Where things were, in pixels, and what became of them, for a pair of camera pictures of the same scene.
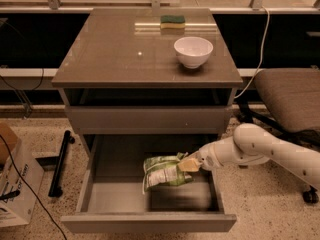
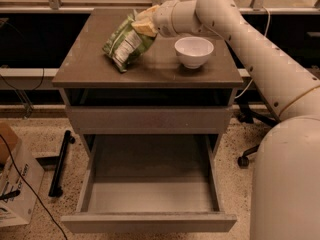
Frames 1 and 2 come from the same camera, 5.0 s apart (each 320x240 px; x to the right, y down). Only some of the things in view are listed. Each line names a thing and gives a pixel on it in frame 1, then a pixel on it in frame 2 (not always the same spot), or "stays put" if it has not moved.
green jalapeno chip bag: (164, 171) → (124, 43)
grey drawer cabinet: (120, 77) stays put
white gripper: (205, 159) → (162, 19)
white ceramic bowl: (193, 51) stays put
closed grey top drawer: (113, 120) stays put
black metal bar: (55, 190) stays put
